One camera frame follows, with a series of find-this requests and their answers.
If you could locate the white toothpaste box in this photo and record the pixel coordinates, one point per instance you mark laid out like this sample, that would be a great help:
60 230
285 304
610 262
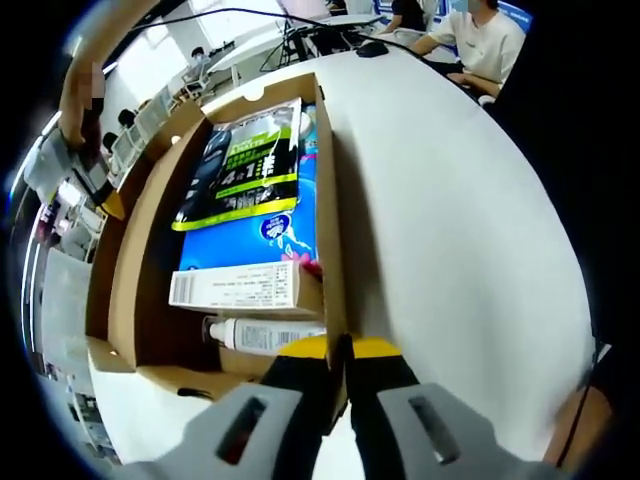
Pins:
240 287

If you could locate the row of white office chairs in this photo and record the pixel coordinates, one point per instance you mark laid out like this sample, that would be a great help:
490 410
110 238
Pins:
160 115

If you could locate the blue white wall poster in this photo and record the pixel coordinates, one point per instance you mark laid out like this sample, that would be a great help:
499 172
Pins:
515 17

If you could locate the white spray bottle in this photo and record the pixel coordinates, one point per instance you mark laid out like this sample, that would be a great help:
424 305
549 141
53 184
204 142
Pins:
260 337

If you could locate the brown cardboard shoe box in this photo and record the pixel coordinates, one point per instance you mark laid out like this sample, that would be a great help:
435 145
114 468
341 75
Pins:
145 240

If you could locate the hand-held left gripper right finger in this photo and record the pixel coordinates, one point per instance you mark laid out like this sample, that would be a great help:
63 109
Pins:
400 430

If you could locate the white partition board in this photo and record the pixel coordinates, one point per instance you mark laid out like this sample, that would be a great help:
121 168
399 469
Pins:
65 300

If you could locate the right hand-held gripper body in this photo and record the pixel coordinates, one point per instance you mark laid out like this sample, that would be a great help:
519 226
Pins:
52 165

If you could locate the person's dark clothed torso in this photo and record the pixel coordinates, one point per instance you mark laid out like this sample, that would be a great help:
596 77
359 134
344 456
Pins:
575 175

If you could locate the blue soft tissue pack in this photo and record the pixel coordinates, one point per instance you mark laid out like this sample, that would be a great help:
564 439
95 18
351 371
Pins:
240 245

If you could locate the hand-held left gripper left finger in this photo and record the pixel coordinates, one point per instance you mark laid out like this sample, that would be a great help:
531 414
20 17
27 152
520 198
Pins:
280 430

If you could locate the light blue soft wipes pack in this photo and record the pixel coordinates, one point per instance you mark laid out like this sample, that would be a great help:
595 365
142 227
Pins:
309 130

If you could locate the black green soft pouch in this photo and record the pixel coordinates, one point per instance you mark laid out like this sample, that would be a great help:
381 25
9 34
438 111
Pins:
240 165

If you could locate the white side desk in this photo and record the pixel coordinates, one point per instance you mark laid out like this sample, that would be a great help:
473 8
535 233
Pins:
250 55

